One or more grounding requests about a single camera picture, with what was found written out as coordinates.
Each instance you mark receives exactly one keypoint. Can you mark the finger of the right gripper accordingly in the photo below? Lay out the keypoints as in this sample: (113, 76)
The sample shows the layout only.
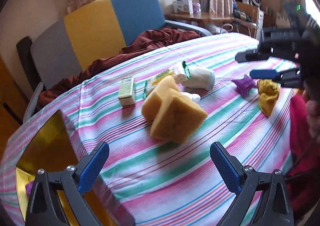
(289, 78)
(251, 56)

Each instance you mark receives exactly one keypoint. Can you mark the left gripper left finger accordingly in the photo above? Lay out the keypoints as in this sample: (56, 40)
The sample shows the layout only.
(89, 167)

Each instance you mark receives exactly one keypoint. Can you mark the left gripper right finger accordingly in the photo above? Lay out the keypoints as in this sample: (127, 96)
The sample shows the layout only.
(229, 168)

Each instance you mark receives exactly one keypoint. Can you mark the small purple snack packet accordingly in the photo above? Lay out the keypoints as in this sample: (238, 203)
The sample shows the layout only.
(244, 85)

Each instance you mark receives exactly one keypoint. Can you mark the gold tin box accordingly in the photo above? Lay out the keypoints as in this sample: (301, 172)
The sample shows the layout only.
(50, 173)

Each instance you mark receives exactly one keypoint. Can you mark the cream sock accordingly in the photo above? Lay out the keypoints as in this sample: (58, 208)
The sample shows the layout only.
(201, 78)

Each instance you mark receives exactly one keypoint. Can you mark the yellow sponge block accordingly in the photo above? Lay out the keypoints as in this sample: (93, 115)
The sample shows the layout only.
(177, 119)
(152, 103)

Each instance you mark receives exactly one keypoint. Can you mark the small green carton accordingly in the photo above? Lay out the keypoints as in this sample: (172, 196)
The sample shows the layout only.
(127, 93)

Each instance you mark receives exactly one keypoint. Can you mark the small white plastic bag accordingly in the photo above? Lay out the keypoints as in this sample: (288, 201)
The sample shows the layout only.
(193, 96)

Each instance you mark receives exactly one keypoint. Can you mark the person's right hand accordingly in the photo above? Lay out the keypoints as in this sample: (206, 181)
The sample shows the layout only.
(313, 116)

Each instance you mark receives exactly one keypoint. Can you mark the wooden desk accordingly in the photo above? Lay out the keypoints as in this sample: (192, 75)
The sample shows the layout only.
(201, 18)

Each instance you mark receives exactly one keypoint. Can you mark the red quilt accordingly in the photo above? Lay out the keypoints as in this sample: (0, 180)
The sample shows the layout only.
(302, 179)

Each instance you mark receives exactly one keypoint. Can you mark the striped bed sheet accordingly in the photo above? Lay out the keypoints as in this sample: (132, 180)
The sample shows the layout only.
(159, 170)

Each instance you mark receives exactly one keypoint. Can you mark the pink jar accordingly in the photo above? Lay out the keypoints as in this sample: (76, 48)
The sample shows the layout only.
(196, 8)

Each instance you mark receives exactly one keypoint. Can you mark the white appliance box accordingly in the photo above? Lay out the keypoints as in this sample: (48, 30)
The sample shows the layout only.
(183, 6)

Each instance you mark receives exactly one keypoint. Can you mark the wooden wardrobe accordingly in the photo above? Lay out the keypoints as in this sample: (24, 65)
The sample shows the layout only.
(13, 106)

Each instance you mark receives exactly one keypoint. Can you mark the maroon blanket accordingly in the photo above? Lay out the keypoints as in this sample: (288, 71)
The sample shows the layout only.
(147, 41)

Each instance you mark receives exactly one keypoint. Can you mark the tricolour headboard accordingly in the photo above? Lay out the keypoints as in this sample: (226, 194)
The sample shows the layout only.
(99, 29)

